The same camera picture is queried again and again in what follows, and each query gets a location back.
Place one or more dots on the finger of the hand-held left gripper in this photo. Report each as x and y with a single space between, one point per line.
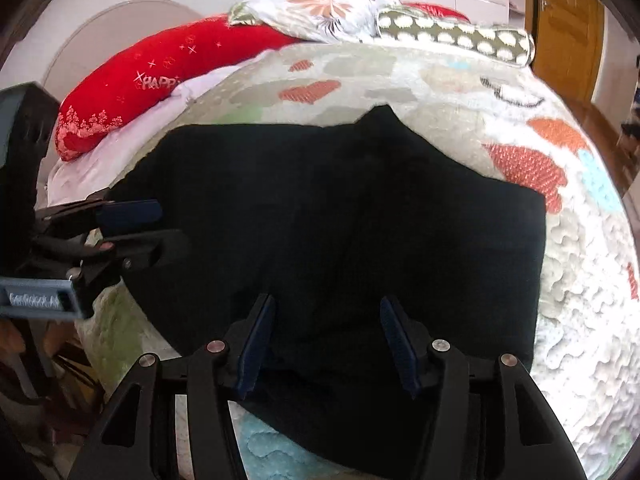
130 212
150 247

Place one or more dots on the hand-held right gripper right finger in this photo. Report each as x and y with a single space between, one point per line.
400 345

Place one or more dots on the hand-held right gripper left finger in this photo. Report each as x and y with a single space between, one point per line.
255 345

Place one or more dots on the black pants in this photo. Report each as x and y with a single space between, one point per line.
325 210

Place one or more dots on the pale pink bed sheet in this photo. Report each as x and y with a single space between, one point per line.
145 120

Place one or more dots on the long red embroidered pillow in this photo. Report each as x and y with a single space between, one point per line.
150 75

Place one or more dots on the dark wooden furniture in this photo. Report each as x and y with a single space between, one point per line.
50 350

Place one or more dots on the patchwork quilted bedspread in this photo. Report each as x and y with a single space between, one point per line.
575 285

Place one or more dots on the white floral pillow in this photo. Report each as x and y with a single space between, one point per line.
320 10

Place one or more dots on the green white-spotted bolster pillow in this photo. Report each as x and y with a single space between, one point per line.
460 35

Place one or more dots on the small red cushion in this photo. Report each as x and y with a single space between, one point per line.
435 11

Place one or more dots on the wooden door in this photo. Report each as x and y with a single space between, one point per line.
570 35

